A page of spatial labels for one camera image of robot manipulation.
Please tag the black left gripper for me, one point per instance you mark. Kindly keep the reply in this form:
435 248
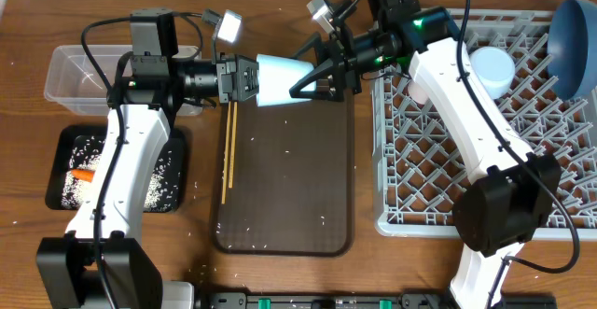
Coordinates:
232 80

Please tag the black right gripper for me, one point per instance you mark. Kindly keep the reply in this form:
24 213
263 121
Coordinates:
340 72

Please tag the wooden chopstick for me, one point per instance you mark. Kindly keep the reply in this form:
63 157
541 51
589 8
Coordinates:
226 156
233 143

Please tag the light blue cup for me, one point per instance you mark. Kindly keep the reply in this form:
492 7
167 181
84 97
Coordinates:
277 75

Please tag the pink cup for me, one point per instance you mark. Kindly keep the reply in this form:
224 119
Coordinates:
418 92

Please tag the white rice pile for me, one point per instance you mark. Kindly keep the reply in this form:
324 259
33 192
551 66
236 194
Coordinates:
164 185

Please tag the light blue small bowl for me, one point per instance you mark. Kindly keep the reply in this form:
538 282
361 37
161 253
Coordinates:
495 69

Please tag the orange carrot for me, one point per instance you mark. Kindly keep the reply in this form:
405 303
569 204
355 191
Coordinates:
82 174

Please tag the dark blue plate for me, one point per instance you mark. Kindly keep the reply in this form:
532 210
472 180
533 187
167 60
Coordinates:
572 46

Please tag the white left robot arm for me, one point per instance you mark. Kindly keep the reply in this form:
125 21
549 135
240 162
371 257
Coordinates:
99 261

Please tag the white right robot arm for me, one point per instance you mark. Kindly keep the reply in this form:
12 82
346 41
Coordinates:
511 190

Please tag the black waste tray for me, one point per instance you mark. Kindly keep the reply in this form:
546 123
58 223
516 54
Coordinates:
66 142

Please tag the dark brown serving tray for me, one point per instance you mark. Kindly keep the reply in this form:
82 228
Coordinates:
292 188

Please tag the clear plastic bin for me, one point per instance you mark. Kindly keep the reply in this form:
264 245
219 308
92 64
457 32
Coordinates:
73 82

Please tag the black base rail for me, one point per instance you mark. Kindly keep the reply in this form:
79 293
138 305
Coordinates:
326 302

